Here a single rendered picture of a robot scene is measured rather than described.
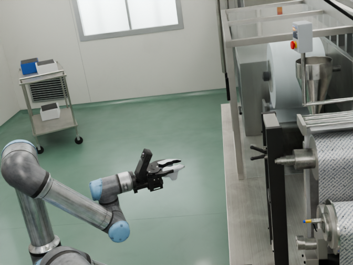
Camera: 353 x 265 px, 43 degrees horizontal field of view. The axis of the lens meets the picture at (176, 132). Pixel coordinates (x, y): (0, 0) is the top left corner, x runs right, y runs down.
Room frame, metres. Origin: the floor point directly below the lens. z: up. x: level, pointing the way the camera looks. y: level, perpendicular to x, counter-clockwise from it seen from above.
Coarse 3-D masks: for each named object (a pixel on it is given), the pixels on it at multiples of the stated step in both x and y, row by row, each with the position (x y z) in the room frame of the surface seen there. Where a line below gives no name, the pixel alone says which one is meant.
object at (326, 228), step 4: (324, 212) 1.02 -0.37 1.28; (320, 216) 1.04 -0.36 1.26; (324, 216) 1.00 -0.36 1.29; (328, 216) 1.00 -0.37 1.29; (324, 220) 0.99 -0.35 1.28; (328, 220) 0.99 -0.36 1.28; (324, 224) 0.99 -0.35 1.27; (328, 224) 0.98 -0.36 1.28; (324, 228) 1.00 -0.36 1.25; (328, 228) 0.97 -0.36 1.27; (324, 232) 1.00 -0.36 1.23; (328, 232) 0.97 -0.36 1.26; (324, 236) 1.00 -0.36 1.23; (328, 236) 0.97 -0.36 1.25; (328, 240) 0.98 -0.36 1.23
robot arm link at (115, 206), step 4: (116, 200) 1.47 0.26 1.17; (100, 204) 1.46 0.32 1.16; (104, 204) 1.45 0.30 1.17; (108, 204) 1.45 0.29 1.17; (112, 204) 1.46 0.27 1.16; (116, 204) 1.47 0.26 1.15; (108, 208) 1.44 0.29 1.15; (112, 208) 1.44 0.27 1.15; (116, 208) 1.44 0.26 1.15; (120, 208) 1.47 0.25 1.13
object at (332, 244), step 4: (324, 208) 1.05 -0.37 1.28; (328, 208) 1.00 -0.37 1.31; (328, 212) 1.00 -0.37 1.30; (332, 212) 0.99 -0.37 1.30; (332, 216) 0.98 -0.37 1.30; (332, 220) 0.97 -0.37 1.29; (332, 224) 0.96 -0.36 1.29; (332, 228) 0.96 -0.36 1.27; (332, 232) 0.96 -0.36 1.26; (332, 236) 0.96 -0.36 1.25; (336, 236) 0.95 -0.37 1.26; (332, 240) 0.96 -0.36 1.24; (336, 240) 0.95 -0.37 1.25; (332, 244) 0.96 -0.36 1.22; (332, 248) 0.97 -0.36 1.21
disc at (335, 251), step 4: (328, 200) 1.03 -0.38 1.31; (328, 204) 1.03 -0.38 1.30; (332, 204) 1.00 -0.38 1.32; (332, 208) 0.99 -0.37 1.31; (336, 216) 0.96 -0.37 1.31; (336, 220) 0.95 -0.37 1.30; (336, 224) 0.95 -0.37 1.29; (336, 228) 0.95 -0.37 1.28; (336, 232) 0.95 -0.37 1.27; (336, 244) 0.95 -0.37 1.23; (336, 248) 0.95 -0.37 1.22; (336, 252) 0.95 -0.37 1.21
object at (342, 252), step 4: (340, 252) 0.94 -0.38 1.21; (344, 252) 0.94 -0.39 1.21; (348, 252) 0.94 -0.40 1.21; (352, 252) 0.94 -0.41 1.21; (340, 256) 0.94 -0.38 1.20; (344, 256) 0.94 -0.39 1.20; (348, 256) 0.94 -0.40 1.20; (352, 256) 0.94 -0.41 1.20; (340, 260) 0.94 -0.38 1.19; (344, 260) 0.94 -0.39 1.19; (348, 260) 0.94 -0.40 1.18; (352, 260) 0.94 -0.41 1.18; (340, 264) 0.94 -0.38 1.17; (344, 264) 0.94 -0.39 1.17; (348, 264) 0.94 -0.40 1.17; (352, 264) 0.94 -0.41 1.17
